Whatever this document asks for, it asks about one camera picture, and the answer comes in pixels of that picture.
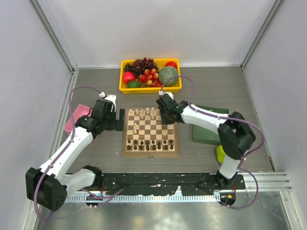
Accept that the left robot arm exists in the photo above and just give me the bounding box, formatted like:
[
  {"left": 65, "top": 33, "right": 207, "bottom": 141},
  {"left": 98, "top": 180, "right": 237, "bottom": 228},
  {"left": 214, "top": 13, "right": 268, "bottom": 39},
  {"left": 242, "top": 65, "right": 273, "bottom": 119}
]
[{"left": 25, "top": 94, "right": 125, "bottom": 211}]

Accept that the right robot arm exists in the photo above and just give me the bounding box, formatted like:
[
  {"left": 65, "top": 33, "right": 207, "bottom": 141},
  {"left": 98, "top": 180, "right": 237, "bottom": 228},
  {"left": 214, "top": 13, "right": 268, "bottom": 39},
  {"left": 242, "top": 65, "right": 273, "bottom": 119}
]
[{"left": 156, "top": 93, "right": 256, "bottom": 189}]

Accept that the wooden chess board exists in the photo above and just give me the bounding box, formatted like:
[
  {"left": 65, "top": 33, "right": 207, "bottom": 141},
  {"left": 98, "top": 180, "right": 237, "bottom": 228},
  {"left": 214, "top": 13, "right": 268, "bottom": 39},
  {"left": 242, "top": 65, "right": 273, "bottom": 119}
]
[{"left": 122, "top": 107, "right": 180, "bottom": 157}]

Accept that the pink plastic box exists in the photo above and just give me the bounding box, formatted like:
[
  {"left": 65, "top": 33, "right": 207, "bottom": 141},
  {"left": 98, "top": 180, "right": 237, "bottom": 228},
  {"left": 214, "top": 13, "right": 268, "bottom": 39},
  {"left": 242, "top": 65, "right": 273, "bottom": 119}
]
[{"left": 63, "top": 104, "right": 92, "bottom": 135}]

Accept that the green tray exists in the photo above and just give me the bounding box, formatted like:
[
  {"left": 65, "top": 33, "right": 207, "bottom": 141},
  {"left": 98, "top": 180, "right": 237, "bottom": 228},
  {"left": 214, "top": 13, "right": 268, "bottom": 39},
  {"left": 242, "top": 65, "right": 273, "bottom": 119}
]
[{"left": 192, "top": 105, "right": 229, "bottom": 146}]

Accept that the red cherry cluster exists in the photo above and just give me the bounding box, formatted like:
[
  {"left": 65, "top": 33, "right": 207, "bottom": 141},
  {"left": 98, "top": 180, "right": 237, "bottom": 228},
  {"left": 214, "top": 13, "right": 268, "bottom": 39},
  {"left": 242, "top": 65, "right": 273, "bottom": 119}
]
[{"left": 138, "top": 69, "right": 162, "bottom": 88}]

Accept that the green melon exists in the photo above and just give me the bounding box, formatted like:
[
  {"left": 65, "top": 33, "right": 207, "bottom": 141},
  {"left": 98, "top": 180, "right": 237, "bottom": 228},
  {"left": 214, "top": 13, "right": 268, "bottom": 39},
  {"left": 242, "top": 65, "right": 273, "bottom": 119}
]
[{"left": 159, "top": 66, "right": 178, "bottom": 87}]

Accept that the green lime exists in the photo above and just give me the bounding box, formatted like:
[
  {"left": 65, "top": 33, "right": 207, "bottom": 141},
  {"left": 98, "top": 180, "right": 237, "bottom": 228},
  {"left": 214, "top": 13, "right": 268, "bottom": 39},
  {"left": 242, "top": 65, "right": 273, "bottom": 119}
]
[{"left": 127, "top": 80, "right": 141, "bottom": 88}]

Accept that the red apple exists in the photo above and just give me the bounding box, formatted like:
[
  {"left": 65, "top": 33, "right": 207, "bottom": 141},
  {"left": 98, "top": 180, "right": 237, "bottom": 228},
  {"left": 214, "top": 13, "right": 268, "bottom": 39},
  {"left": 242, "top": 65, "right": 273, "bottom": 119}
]
[{"left": 122, "top": 71, "right": 136, "bottom": 84}]

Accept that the red tomato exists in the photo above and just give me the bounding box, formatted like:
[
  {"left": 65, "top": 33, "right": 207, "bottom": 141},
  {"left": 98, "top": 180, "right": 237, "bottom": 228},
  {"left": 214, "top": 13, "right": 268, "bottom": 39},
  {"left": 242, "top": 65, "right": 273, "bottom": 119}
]
[{"left": 165, "top": 61, "right": 177, "bottom": 69}]

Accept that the yellow plastic fruit bin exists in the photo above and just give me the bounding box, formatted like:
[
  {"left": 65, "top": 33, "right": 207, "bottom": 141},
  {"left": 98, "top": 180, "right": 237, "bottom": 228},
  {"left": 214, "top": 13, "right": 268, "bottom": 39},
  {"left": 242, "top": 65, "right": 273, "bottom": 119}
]
[{"left": 119, "top": 58, "right": 180, "bottom": 94}]

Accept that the dark grape bunch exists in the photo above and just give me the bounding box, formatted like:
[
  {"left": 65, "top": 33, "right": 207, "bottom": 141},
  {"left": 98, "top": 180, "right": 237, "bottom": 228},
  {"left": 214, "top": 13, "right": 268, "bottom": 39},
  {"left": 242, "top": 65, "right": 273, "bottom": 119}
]
[{"left": 124, "top": 57, "right": 159, "bottom": 77}]

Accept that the green pear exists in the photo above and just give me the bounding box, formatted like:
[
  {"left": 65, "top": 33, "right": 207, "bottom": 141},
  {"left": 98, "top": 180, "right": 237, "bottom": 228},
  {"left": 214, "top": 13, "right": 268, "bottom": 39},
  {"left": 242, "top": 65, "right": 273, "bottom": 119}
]
[{"left": 216, "top": 145, "right": 225, "bottom": 164}]

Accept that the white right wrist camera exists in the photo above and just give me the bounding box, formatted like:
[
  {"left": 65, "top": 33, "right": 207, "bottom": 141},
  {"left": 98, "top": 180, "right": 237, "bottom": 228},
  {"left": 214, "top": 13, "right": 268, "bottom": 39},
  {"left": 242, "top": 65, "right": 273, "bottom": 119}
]
[{"left": 158, "top": 90, "right": 174, "bottom": 100}]

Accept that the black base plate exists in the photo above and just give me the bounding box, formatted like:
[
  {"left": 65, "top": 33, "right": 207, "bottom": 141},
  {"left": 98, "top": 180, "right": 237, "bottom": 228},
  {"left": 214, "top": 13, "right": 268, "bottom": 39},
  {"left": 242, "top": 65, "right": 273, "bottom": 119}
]
[{"left": 88, "top": 172, "right": 246, "bottom": 196}]

